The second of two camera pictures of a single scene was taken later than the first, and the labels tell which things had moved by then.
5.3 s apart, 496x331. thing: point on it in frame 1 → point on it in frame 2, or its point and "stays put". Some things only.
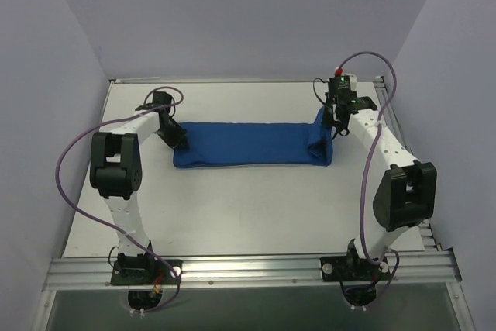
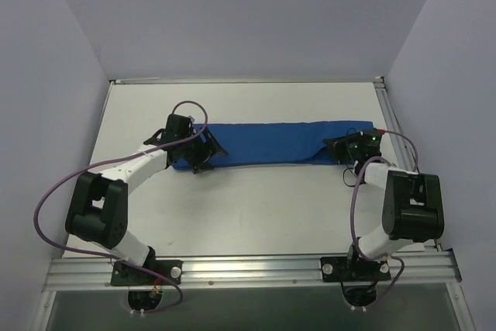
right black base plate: x=353 y=268 stays put
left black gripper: x=170 y=129 → x=204 y=147
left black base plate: x=142 y=270 stays put
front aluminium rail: x=95 y=274 stays put
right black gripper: x=337 y=115 → x=345 y=149
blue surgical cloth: x=256 y=143 stays put
